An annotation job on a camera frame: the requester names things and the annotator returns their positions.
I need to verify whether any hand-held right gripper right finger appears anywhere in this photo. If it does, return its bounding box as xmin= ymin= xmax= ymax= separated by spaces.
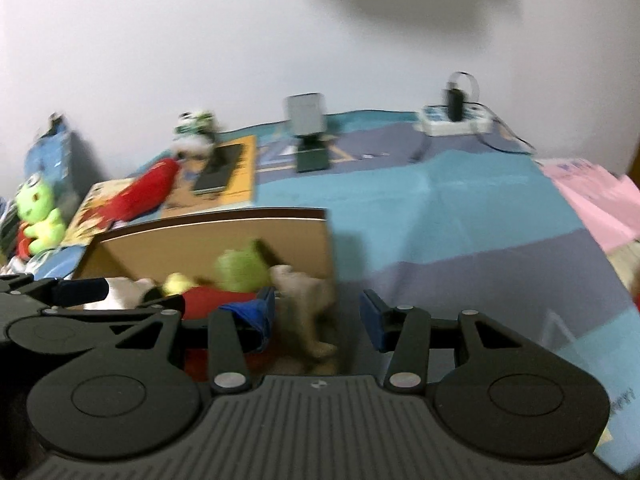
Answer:
xmin=361 ymin=288 xmax=531 ymax=392

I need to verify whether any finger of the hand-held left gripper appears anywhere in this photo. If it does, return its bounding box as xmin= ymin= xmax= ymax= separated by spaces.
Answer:
xmin=85 ymin=294 xmax=187 ymax=322
xmin=30 ymin=276 xmax=112 ymax=308

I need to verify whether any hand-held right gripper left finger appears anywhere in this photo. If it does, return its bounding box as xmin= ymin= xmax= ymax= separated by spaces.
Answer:
xmin=116 ymin=287 xmax=277 ymax=394

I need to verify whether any yellow plush toy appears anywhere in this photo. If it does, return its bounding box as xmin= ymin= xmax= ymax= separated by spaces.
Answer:
xmin=161 ymin=272 xmax=195 ymax=297

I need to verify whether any pink pig plush toy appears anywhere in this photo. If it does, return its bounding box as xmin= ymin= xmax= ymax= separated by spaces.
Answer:
xmin=182 ymin=264 xmax=340 ymax=381

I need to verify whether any brown cardboard box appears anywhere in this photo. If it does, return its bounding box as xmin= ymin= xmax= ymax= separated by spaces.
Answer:
xmin=70 ymin=207 xmax=337 ymax=378

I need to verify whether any colourful picture book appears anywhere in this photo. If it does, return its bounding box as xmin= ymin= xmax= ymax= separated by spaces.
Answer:
xmin=59 ymin=179 xmax=137 ymax=247

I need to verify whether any green frog plush toy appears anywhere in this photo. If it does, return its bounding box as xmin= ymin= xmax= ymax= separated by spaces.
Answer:
xmin=14 ymin=172 xmax=67 ymax=257

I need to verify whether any red plush toy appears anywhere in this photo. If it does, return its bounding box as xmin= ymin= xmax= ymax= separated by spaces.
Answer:
xmin=79 ymin=157 xmax=182 ymax=227

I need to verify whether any blue patchwork bedsheet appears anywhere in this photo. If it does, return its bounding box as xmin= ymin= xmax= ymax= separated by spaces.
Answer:
xmin=30 ymin=109 xmax=640 ymax=476

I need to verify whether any blue toy package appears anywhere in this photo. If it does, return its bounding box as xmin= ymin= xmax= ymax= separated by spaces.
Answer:
xmin=24 ymin=114 xmax=77 ymax=198

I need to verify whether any orange book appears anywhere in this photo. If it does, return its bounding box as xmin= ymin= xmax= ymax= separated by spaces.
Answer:
xmin=159 ymin=134 xmax=259 ymax=209

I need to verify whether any dark smartphone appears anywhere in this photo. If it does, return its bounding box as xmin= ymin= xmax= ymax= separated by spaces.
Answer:
xmin=192 ymin=142 xmax=246 ymax=197

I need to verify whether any small doll with green hat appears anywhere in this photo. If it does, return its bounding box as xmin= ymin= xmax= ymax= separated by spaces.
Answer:
xmin=171 ymin=109 xmax=219 ymax=160

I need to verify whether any small light on stand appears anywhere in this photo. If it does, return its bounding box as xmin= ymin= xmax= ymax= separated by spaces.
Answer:
xmin=283 ymin=92 xmax=332 ymax=174

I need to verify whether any white power strip with charger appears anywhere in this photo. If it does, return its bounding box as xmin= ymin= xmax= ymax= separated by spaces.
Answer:
xmin=406 ymin=71 xmax=537 ymax=164

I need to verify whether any black charger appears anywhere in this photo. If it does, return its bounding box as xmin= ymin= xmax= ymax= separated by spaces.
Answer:
xmin=442 ymin=87 xmax=464 ymax=122

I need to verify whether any pink cloth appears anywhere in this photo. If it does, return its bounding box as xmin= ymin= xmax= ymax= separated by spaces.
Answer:
xmin=541 ymin=157 xmax=640 ymax=252

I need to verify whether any cream pillow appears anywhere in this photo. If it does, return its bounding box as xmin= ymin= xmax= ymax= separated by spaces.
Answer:
xmin=606 ymin=240 xmax=640 ymax=303

